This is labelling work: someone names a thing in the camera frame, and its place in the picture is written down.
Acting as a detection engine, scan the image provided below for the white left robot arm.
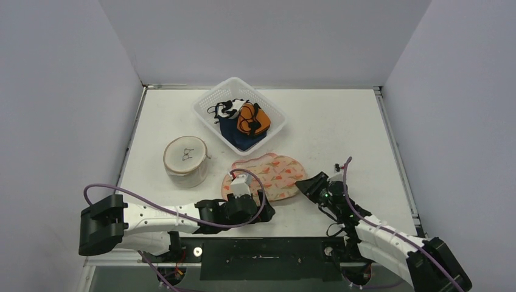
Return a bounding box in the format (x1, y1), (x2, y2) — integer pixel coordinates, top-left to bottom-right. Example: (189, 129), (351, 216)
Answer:
(78, 194), (276, 262)

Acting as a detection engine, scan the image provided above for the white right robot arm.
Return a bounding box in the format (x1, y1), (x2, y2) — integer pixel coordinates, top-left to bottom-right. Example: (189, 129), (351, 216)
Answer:
(295, 172), (473, 291)

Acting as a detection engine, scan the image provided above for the white round mesh laundry bag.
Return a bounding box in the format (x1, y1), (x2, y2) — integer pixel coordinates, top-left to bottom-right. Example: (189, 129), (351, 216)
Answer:
(162, 136), (209, 188)

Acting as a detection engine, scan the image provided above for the navy blue bra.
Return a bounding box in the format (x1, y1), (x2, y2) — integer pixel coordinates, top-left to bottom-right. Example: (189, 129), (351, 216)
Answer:
(217, 118), (267, 151)

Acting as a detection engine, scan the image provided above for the orange bra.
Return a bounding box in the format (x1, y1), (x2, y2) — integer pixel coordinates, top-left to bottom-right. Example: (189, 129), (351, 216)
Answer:
(237, 102), (271, 137)

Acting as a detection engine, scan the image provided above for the black and white bra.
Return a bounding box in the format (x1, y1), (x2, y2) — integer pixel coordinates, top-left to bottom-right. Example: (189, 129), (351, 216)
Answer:
(206, 99), (246, 119)

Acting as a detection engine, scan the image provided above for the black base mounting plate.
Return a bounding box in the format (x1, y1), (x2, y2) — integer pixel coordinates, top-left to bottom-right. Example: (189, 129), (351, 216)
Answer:
(144, 237), (372, 283)

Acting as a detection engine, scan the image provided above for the white plastic basket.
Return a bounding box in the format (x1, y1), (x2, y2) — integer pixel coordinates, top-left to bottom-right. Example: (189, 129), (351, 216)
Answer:
(192, 77), (288, 156)

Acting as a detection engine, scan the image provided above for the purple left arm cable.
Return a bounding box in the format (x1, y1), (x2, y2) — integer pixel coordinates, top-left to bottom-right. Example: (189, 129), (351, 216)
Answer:
(83, 168), (267, 230)

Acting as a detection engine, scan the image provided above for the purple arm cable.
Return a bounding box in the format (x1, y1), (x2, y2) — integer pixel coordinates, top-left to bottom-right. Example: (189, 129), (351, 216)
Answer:
(341, 156), (466, 292)
(83, 168), (267, 230)

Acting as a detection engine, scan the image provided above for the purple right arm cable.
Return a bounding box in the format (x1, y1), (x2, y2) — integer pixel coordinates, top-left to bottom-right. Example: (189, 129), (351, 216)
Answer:
(341, 156), (466, 292)

